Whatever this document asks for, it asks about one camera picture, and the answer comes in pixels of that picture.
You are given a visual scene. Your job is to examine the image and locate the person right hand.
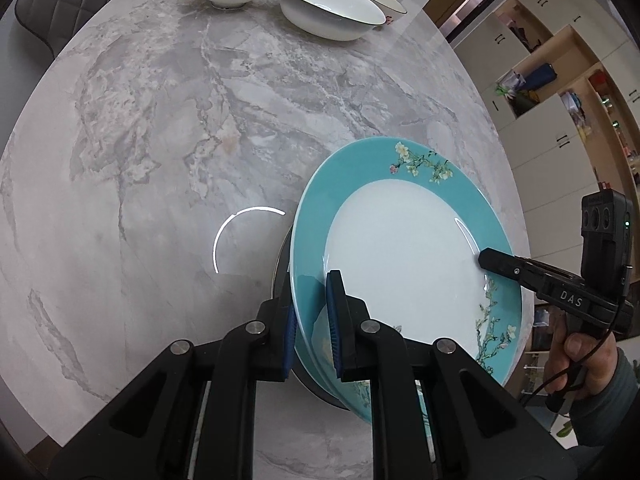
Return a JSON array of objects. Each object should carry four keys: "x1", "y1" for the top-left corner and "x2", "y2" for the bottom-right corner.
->
[{"x1": 544, "y1": 307, "x2": 617, "y2": 399}]

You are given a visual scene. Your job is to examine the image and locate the large white bowl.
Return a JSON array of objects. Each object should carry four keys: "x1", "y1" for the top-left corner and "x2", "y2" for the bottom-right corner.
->
[{"x1": 280, "y1": 0, "x2": 386, "y2": 42}]

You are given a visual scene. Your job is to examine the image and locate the pink floral bowl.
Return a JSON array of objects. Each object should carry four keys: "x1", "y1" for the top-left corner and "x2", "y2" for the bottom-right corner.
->
[{"x1": 371, "y1": 0, "x2": 408, "y2": 26}]

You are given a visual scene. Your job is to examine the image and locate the cream wall cabinet unit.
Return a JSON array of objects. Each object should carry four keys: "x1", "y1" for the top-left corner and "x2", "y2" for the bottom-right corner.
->
[{"x1": 454, "y1": 0, "x2": 639, "y2": 271}]

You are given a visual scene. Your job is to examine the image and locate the blue bag in shelf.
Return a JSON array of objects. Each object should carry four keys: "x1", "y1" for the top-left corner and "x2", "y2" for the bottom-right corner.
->
[{"x1": 523, "y1": 63, "x2": 558, "y2": 91}]

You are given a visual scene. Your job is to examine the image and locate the teal floral plate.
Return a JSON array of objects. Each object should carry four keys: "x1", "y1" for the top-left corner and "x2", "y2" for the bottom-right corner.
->
[
  {"x1": 294, "y1": 328, "x2": 436, "y2": 461},
  {"x1": 290, "y1": 135, "x2": 523, "y2": 424}
]

